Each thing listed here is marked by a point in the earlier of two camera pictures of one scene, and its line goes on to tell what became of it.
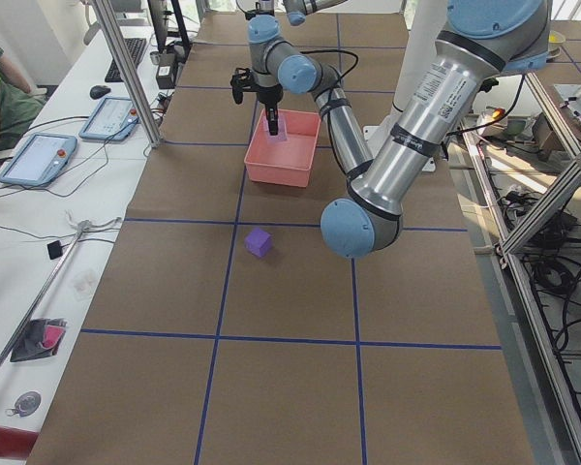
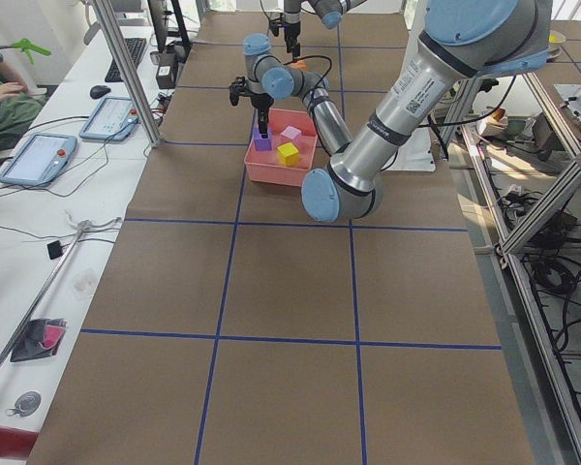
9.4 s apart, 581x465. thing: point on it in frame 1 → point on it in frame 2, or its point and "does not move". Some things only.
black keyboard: (136, 47) does not move
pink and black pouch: (40, 340) does not move
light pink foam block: (282, 132) → (290, 133)
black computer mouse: (97, 91) does not move
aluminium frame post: (110, 18) does not move
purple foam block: (258, 242) → (262, 143)
